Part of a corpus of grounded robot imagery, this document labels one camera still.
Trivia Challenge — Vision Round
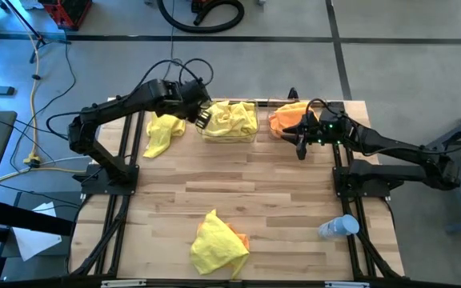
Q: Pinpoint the yellow microfiber towel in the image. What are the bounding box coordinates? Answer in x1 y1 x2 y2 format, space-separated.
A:
230 102 259 137
189 208 251 280
202 100 239 135
142 113 186 159
204 127 255 140

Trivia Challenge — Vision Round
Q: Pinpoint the yellow extension cord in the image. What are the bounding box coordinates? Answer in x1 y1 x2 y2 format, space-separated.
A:
0 0 90 183

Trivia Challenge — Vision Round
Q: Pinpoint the white paper sheet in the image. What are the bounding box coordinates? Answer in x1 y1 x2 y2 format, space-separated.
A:
12 202 63 262

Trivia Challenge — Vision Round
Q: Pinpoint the black desk crossbar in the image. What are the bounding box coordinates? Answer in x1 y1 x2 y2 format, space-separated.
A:
0 198 74 237

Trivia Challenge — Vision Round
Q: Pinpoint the black aluminium table frame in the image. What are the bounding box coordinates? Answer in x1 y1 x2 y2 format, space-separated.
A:
68 98 406 288

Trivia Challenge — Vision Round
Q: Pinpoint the red black toolbox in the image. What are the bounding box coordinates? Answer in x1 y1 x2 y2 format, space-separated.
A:
38 0 94 32

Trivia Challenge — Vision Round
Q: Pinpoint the light blue plastic bottle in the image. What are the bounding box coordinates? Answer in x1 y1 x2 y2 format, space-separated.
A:
317 214 361 241

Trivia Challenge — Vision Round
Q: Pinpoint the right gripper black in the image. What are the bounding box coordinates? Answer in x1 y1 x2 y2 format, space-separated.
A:
281 110 351 161

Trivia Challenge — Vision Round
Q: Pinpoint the black vacuum hose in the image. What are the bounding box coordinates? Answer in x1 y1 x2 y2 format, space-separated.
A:
156 0 246 34

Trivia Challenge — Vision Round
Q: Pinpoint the clear plastic bin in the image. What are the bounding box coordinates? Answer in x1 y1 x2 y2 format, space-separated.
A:
267 100 334 142
199 98 261 144

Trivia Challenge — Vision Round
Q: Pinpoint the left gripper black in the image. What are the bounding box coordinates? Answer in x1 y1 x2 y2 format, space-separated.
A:
176 78 213 130

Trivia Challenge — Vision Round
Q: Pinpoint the white metal bracket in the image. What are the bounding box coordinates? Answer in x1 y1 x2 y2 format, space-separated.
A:
325 281 371 288
101 279 146 288

